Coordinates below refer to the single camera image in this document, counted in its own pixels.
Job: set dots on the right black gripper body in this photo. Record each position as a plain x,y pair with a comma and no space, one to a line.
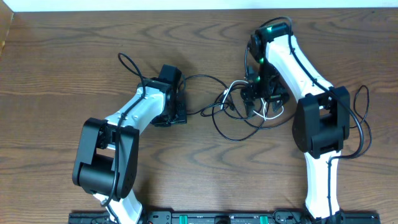
269,86

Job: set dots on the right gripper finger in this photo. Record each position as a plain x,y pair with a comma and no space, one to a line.
249,106
278,104

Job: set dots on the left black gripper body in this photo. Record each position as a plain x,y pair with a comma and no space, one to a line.
178,116

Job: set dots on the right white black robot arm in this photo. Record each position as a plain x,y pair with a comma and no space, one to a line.
321,119

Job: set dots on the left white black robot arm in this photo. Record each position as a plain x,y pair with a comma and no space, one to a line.
106,159

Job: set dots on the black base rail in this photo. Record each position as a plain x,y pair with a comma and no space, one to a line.
280,216

